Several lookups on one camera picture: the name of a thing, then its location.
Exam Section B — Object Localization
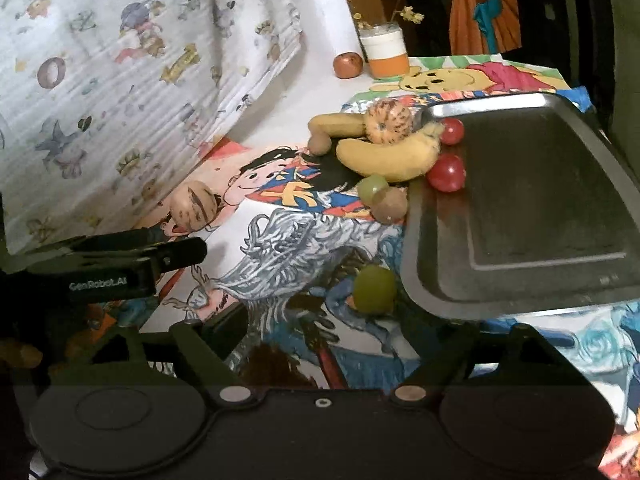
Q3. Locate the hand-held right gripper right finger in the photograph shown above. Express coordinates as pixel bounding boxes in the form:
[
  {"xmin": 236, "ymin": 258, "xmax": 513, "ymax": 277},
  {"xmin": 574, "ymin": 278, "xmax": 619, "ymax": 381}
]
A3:
[{"xmin": 391, "ymin": 317, "xmax": 557, "ymax": 408}]

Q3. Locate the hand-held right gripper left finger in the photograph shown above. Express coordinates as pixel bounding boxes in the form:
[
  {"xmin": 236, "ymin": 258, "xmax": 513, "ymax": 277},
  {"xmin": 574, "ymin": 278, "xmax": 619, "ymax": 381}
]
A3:
[{"xmin": 89, "ymin": 305, "xmax": 260, "ymax": 408}]

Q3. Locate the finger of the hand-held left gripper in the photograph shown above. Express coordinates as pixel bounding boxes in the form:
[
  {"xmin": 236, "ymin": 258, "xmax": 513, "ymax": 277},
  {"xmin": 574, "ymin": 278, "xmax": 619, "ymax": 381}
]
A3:
[
  {"xmin": 70, "ymin": 226, "xmax": 168, "ymax": 251},
  {"xmin": 147, "ymin": 236, "xmax": 208, "ymax": 277}
]

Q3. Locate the beige round fruit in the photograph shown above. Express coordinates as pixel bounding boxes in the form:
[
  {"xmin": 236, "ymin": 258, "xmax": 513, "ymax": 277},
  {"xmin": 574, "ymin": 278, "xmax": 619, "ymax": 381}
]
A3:
[{"xmin": 168, "ymin": 180, "xmax": 219, "ymax": 233}]

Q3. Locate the large green grape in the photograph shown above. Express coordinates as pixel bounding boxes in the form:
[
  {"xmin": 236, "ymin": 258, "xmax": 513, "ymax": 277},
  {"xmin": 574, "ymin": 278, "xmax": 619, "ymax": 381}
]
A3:
[{"xmin": 352, "ymin": 265, "xmax": 398, "ymax": 315}]

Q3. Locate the brown kiwi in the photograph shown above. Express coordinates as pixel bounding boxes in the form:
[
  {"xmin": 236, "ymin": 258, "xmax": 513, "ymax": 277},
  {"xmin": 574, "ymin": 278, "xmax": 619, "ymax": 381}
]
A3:
[{"xmin": 370, "ymin": 186, "xmax": 410, "ymax": 225}]

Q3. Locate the dark metal tray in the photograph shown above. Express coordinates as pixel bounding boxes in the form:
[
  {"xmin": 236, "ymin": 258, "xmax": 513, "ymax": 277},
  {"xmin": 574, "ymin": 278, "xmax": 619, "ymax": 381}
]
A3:
[{"xmin": 400, "ymin": 91, "xmax": 640, "ymax": 322}]

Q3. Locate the large red cherry tomato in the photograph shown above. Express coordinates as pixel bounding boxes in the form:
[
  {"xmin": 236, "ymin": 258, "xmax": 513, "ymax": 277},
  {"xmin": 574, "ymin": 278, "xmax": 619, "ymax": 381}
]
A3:
[{"xmin": 426, "ymin": 153, "xmax": 467, "ymax": 193}]

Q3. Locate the small yellow banana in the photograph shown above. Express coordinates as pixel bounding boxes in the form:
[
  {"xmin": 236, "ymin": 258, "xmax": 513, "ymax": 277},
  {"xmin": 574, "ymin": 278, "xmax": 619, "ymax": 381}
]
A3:
[{"xmin": 307, "ymin": 112, "xmax": 373, "ymax": 138}]

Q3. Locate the large yellow banana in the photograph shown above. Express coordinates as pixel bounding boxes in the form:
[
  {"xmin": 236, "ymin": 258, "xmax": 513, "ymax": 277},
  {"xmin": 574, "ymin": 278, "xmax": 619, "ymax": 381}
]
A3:
[{"xmin": 335, "ymin": 121, "xmax": 446, "ymax": 183}]

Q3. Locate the small red cherry tomato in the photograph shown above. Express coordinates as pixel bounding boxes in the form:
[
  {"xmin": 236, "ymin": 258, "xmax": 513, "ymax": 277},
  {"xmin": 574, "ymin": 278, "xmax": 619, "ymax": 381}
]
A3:
[{"xmin": 440, "ymin": 117, "xmax": 466, "ymax": 146}]

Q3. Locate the cartoon children printed mat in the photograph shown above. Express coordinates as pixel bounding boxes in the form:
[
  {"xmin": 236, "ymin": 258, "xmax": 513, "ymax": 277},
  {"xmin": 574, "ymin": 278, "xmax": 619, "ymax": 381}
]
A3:
[{"xmin": 132, "ymin": 137, "xmax": 301, "ymax": 311}]

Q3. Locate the silver-haired figure printed mat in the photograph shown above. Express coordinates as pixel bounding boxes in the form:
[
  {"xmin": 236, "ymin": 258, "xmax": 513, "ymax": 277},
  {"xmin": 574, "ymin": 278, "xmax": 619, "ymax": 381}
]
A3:
[{"xmin": 145, "ymin": 205, "xmax": 640, "ymax": 480}]

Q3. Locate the black-haired fighter printed mat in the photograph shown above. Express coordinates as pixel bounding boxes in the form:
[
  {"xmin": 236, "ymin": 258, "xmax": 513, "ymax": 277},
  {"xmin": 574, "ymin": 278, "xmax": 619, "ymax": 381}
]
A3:
[{"xmin": 280, "ymin": 90, "xmax": 416, "ymax": 223}]

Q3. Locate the white cartoon printed blanket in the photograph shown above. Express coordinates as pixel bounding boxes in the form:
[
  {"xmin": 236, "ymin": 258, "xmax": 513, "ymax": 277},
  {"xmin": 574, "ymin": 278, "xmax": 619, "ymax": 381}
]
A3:
[{"xmin": 0, "ymin": 0, "xmax": 307, "ymax": 256}]

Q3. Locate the small green grape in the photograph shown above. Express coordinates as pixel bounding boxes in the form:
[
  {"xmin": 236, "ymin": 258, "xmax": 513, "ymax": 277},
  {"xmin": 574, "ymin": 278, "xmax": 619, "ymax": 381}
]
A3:
[{"xmin": 356, "ymin": 174, "xmax": 390, "ymax": 206}]

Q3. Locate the striped orange tangerine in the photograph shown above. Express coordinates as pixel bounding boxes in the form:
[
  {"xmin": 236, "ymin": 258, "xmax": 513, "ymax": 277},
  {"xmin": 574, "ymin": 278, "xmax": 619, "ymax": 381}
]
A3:
[{"xmin": 362, "ymin": 98, "xmax": 415, "ymax": 145}]

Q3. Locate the yellow bear printed mat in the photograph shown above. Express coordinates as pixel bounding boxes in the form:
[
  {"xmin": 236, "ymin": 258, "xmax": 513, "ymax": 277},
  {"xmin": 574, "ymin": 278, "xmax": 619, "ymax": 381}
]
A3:
[{"xmin": 345, "ymin": 55, "xmax": 593, "ymax": 111}]

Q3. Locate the white and orange jar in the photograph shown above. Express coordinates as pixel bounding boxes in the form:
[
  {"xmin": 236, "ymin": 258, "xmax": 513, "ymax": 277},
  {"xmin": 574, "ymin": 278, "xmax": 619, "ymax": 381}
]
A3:
[{"xmin": 358, "ymin": 21, "xmax": 411, "ymax": 80}]

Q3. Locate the red apple by wall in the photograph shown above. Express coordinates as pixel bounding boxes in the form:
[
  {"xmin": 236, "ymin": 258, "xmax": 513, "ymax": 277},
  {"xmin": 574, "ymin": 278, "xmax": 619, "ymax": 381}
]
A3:
[{"xmin": 333, "ymin": 51, "xmax": 364, "ymax": 80}]

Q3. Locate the robed figure wall poster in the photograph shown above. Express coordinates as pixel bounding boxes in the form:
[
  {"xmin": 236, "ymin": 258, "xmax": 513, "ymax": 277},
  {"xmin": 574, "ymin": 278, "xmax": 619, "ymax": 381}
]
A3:
[{"xmin": 447, "ymin": 0, "xmax": 523, "ymax": 56}]

